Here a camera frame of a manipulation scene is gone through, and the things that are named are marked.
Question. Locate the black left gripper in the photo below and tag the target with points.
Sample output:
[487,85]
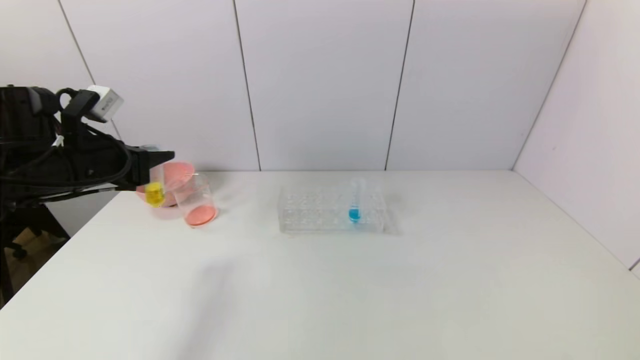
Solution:
[141,166]

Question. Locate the yellow pigment test tube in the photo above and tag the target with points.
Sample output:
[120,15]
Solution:
[155,194]

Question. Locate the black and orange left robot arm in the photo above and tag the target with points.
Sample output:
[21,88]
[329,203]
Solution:
[35,155]

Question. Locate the clear glass beaker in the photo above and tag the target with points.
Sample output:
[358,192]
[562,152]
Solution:
[201,215]

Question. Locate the clear plastic test tube rack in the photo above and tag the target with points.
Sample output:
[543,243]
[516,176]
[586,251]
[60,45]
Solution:
[310,212]

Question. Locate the blue pigment test tube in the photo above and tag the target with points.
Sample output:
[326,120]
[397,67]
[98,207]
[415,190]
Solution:
[355,214]

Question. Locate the pink bowl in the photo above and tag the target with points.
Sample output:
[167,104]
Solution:
[177,175]

